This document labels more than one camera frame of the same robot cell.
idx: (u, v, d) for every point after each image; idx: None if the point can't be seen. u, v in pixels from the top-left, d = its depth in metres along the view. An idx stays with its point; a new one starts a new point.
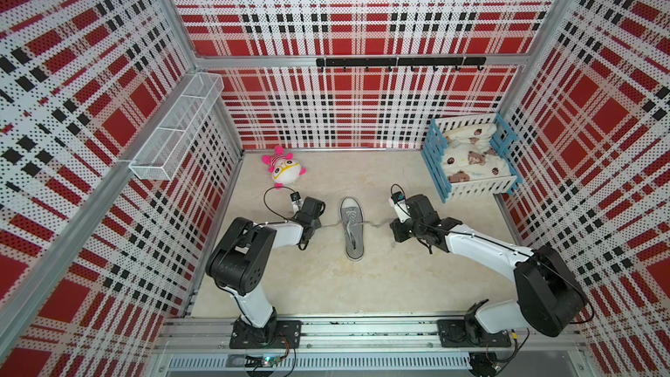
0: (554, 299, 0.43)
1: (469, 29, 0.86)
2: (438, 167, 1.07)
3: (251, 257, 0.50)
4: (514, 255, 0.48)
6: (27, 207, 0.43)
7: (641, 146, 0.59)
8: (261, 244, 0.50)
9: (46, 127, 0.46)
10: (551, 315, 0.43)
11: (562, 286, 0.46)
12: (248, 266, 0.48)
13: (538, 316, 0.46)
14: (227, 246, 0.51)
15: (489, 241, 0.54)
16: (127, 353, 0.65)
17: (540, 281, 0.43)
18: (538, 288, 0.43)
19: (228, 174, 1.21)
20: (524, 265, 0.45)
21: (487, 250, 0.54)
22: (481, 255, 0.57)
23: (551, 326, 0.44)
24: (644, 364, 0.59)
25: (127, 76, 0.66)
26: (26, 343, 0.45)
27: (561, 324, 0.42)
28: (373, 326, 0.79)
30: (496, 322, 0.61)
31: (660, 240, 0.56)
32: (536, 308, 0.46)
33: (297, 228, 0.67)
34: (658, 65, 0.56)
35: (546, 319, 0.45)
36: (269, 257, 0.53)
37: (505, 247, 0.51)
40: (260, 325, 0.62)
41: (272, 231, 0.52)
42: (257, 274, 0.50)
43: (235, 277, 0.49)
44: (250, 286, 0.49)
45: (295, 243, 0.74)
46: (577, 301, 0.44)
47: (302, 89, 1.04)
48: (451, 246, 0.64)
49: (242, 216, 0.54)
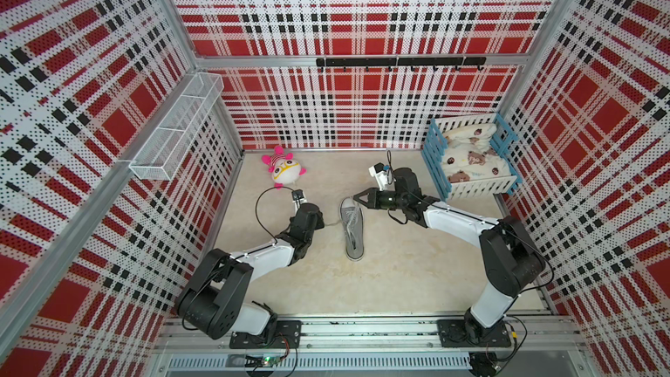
0: (514, 263, 0.47)
1: (469, 29, 0.86)
2: (438, 167, 1.07)
3: (221, 301, 0.45)
4: (481, 223, 0.52)
6: (27, 207, 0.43)
7: (641, 146, 0.59)
8: (232, 286, 0.45)
9: (46, 127, 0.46)
10: (510, 276, 0.48)
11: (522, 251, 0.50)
12: (216, 311, 0.44)
13: (501, 278, 0.50)
14: (197, 285, 0.46)
15: (463, 214, 0.58)
16: (127, 353, 0.65)
17: (502, 246, 0.47)
18: (501, 252, 0.47)
19: (228, 174, 1.21)
20: (489, 233, 0.49)
21: (457, 220, 0.58)
22: (454, 227, 0.61)
23: (511, 287, 0.49)
24: (644, 364, 0.59)
25: (127, 77, 0.66)
26: (26, 343, 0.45)
27: (518, 284, 0.47)
28: (373, 326, 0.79)
30: (490, 315, 0.62)
31: (660, 240, 0.56)
32: (500, 271, 0.50)
33: (286, 249, 0.62)
34: (658, 65, 0.56)
35: (506, 280, 0.49)
36: (244, 297, 0.47)
37: (475, 218, 0.55)
40: (257, 332, 0.71)
41: (247, 270, 0.46)
42: (231, 316, 0.45)
43: (205, 322, 0.44)
44: (222, 330, 0.44)
45: (285, 263, 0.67)
46: (536, 265, 0.48)
47: (302, 89, 1.04)
48: (427, 218, 0.67)
49: (216, 250, 0.48)
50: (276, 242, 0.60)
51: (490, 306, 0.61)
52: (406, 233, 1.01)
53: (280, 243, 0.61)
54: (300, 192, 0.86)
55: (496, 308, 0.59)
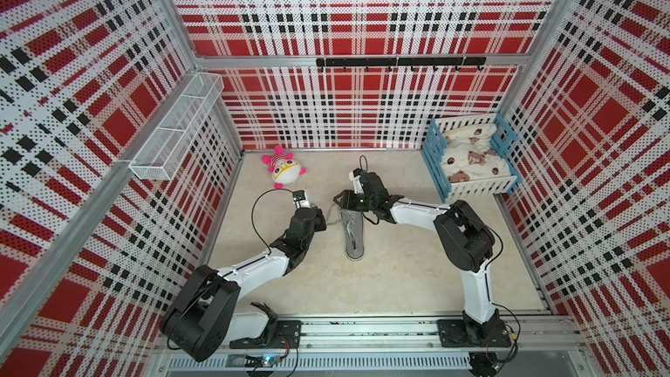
0: (466, 239, 0.53)
1: (469, 29, 0.86)
2: (438, 168, 1.07)
3: (204, 325, 0.43)
4: (437, 210, 0.59)
6: (27, 207, 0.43)
7: (641, 146, 0.59)
8: (217, 311, 0.43)
9: (46, 127, 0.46)
10: (463, 251, 0.54)
11: (474, 229, 0.56)
12: (200, 334, 0.42)
13: (457, 257, 0.57)
14: (182, 305, 0.45)
15: (422, 205, 0.64)
16: (127, 353, 0.65)
17: (453, 227, 0.54)
18: (452, 231, 0.54)
19: (228, 174, 1.21)
20: (441, 216, 0.55)
21: (416, 211, 0.66)
22: (413, 218, 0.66)
23: (468, 263, 0.55)
24: (644, 364, 0.59)
25: (127, 76, 0.66)
26: (26, 343, 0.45)
27: (472, 258, 0.53)
28: (373, 326, 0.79)
30: (477, 305, 0.64)
31: (660, 240, 0.56)
32: (454, 250, 0.56)
33: (281, 259, 0.60)
34: (658, 65, 0.56)
35: (461, 257, 0.56)
36: (231, 316, 0.46)
37: (431, 207, 0.61)
40: (255, 334, 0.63)
41: (233, 291, 0.44)
42: (217, 336, 0.44)
43: (189, 345, 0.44)
44: (208, 349, 0.43)
45: (279, 274, 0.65)
46: (485, 239, 0.55)
47: (302, 89, 1.04)
48: (393, 215, 0.75)
49: (203, 267, 0.47)
50: (270, 251, 0.59)
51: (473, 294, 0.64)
52: (406, 233, 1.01)
53: (275, 252, 0.60)
54: (302, 194, 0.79)
55: (475, 292, 0.63)
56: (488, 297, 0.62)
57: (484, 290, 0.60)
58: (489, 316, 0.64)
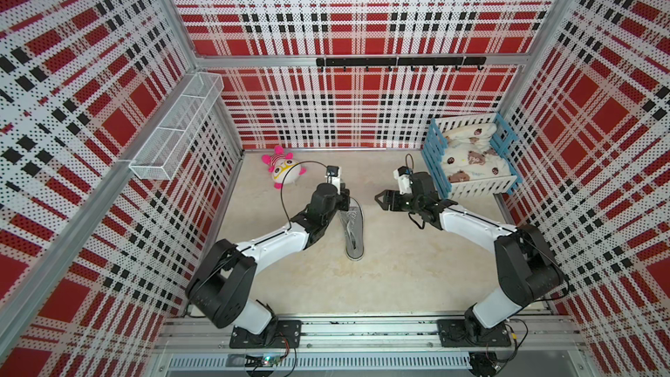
0: (529, 272, 0.46)
1: (469, 28, 0.85)
2: (438, 167, 1.07)
3: (225, 291, 0.45)
4: (498, 229, 0.51)
6: (27, 207, 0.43)
7: (641, 146, 0.59)
8: (235, 281, 0.45)
9: (46, 127, 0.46)
10: (523, 284, 0.46)
11: (539, 262, 0.48)
12: (220, 303, 0.44)
13: (513, 287, 0.49)
14: (204, 275, 0.47)
15: (479, 218, 0.57)
16: (127, 353, 0.65)
17: (516, 254, 0.46)
18: (514, 258, 0.46)
19: (228, 174, 1.21)
20: (505, 239, 0.48)
21: (473, 225, 0.58)
22: (467, 230, 0.60)
23: (524, 298, 0.47)
24: (644, 364, 0.59)
25: (127, 76, 0.66)
26: (27, 343, 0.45)
27: (532, 294, 0.45)
28: (373, 325, 0.78)
30: (491, 313, 0.62)
31: (660, 240, 0.56)
32: (512, 278, 0.49)
33: (300, 235, 0.60)
34: (658, 65, 0.56)
35: (520, 291, 0.48)
36: (249, 288, 0.47)
37: (490, 223, 0.54)
40: (256, 332, 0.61)
41: (250, 264, 0.45)
42: (236, 306, 0.46)
43: (209, 313, 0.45)
44: (229, 319, 0.46)
45: (300, 248, 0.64)
46: (552, 276, 0.46)
47: (302, 89, 1.04)
48: (440, 221, 0.68)
49: (224, 241, 0.48)
50: (289, 227, 0.59)
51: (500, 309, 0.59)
52: (406, 233, 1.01)
53: (293, 227, 0.60)
54: (337, 168, 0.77)
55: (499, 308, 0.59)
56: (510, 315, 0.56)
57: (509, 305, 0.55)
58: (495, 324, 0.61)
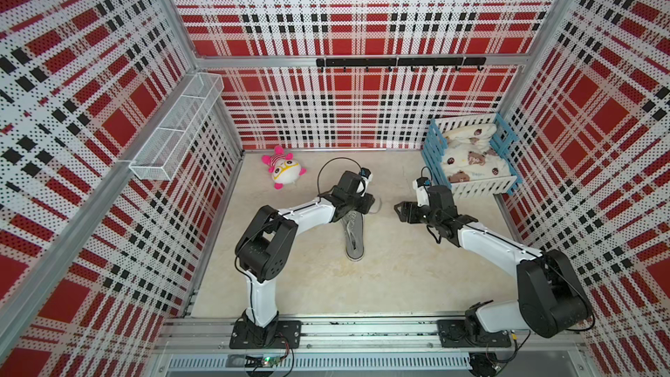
0: (554, 301, 0.43)
1: (469, 29, 0.86)
2: (438, 168, 1.07)
3: (271, 250, 0.52)
4: (522, 253, 0.48)
6: (26, 207, 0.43)
7: (640, 146, 0.59)
8: (282, 239, 0.51)
9: (46, 127, 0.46)
10: (548, 316, 0.43)
11: (565, 289, 0.46)
12: (267, 258, 0.51)
13: (535, 315, 0.46)
14: (251, 234, 0.54)
15: (499, 237, 0.55)
16: (127, 353, 0.65)
17: (542, 281, 0.43)
18: (539, 287, 0.43)
19: (228, 174, 1.21)
20: (529, 263, 0.45)
21: (493, 246, 0.55)
22: (485, 250, 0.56)
23: (546, 327, 0.44)
24: (644, 364, 0.59)
25: (127, 76, 0.66)
26: (26, 343, 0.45)
27: (556, 325, 0.42)
28: (373, 326, 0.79)
30: (495, 321, 0.61)
31: (660, 240, 0.56)
32: (535, 307, 0.46)
33: (328, 208, 0.66)
34: (658, 66, 0.56)
35: (541, 319, 0.45)
36: (291, 249, 0.55)
37: (513, 245, 0.51)
40: (262, 325, 0.66)
41: (293, 225, 0.51)
42: (280, 263, 0.53)
43: (256, 266, 0.55)
44: (272, 274, 0.52)
45: (326, 221, 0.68)
46: (580, 308, 0.43)
47: (302, 89, 1.04)
48: (458, 237, 0.66)
49: (267, 206, 0.54)
50: (319, 200, 0.65)
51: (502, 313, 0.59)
52: (406, 233, 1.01)
53: (323, 202, 0.65)
54: (367, 171, 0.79)
55: (508, 323, 0.58)
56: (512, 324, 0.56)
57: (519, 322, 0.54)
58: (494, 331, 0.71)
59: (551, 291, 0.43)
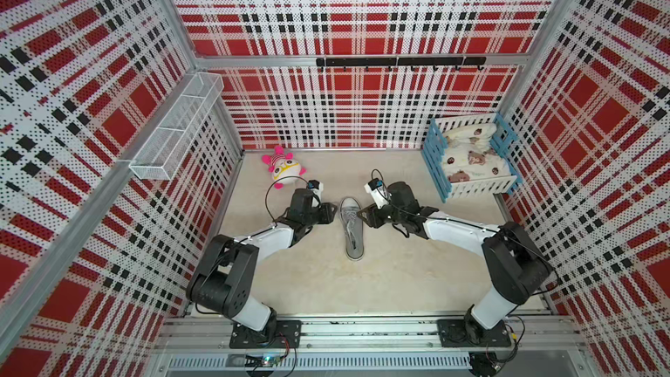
0: (520, 270, 0.46)
1: (469, 28, 0.85)
2: (438, 168, 1.07)
3: (232, 281, 0.47)
4: (482, 230, 0.52)
6: (27, 207, 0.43)
7: (640, 146, 0.59)
8: (242, 267, 0.47)
9: (46, 127, 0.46)
10: (518, 284, 0.46)
11: (527, 257, 0.49)
12: (229, 291, 0.45)
13: (508, 286, 0.49)
14: (207, 270, 0.48)
15: (462, 222, 0.57)
16: (127, 353, 0.65)
17: (506, 254, 0.46)
18: (505, 259, 0.46)
19: (229, 174, 1.21)
20: (492, 240, 0.48)
21: (457, 229, 0.58)
22: (450, 236, 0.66)
23: (520, 296, 0.48)
24: (644, 364, 0.59)
25: (127, 76, 0.66)
26: (27, 343, 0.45)
27: (527, 291, 0.45)
28: (373, 326, 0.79)
30: (492, 317, 0.62)
31: (660, 240, 0.56)
32: (506, 279, 0.49)
33: (286, 229, 0.63)
34: (658, 65, 0.56)
35: (514, 289, 0.48)
36: (253, 276, 0.49)
37: (475, 227, 0.54)
40: (258, 328, 0.71)
41: (253, 250, 0.48)
42: (243, 295, 0.47)
43: (218, 302, 0.46)
44: (236, 309, 0.46)
45: (286, 246, 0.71)
46: (542, 270, 0.47)
47: (302, 89, 1.04)
48: (426, 230, 0.68)
49: (220, 236, 0.50)
50: (276, 224, 0.62)
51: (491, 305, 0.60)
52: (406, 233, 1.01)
53: (280, 224, 0.63)
54: (317, 182, 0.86)
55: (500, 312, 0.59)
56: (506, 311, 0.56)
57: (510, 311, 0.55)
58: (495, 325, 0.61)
59: (516, 262, 0.46)
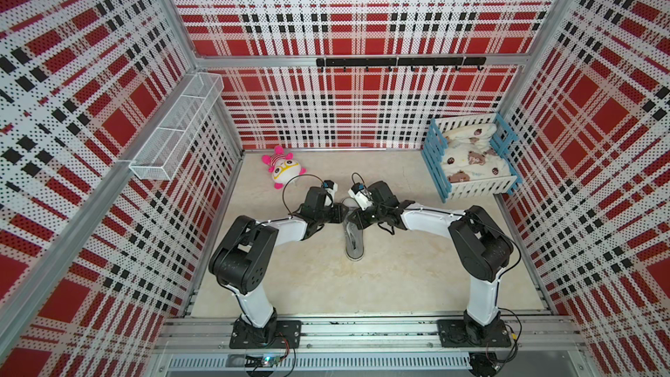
0: (483, 248, 0.51)
1: (469, 29, 0.86)
2: (438, 167, 1.07)
3: (254, 257, 0.50)
4: (450, 216, 0.56)
6: (27, 207, 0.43)
7: (641, 146, 0.59)
8: (263, 244, 0.50)
9: (46, 127, 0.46)
10: (481, 262, 0.51)
11: (490, 236, 0.54)
12: (249, 266, 0.48)
13: (474, 265, 0.54)
14: (229, 245, 0.51)
15: (434, 210, 0.62)
16: (127, 353, 0.65)
17: (470, 234, 0.51)
18: (469, 240, 0.51)
19: (228, 174, 1.21)
20: (457, 222, 0.53)
21: (428, 217, 0.63)
22: (425, 225, 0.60)
23: (485, 272, 0.52)
24: (644, 364, 0.59)
25: (127, 76, 0.66)
26: (26, 343, 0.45)
27: (490, 268, 0.50)
28: (373, 326, 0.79)
30: (483, 310, 0.63)
31: (660, 240, 0.56)
32: (471, 258, 0.54)
33: (301, 222, 0.67)
34: (658, 65, 0.56)
35: (479, 267, 0.53)
36: (272, 256, 0.53)
37: (445, 213, 0.59)
40: (261, 325, 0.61)
41: (274, 230, 0.51)
42: (260, 272, 0.50)
43: (237, 277, 0.49)
44: (253, 284, 0.49)
45: (298, 239, 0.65)
46: (504, 248, 0.52)
47: (302, 89, 1.04)
48: (403, 222, 0.73)
49: (244, 215, 0.54)
50: (291, 215, 0.65)
51: (481, 299, 0.62)
52: (406, 233, 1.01)
53: (295, 216, 0.66)
54: (332, 182, 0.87)
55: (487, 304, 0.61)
56: (494, 302, 0.60)
57: (494, 297, 0.59)
58: (492, 318, 0.64)
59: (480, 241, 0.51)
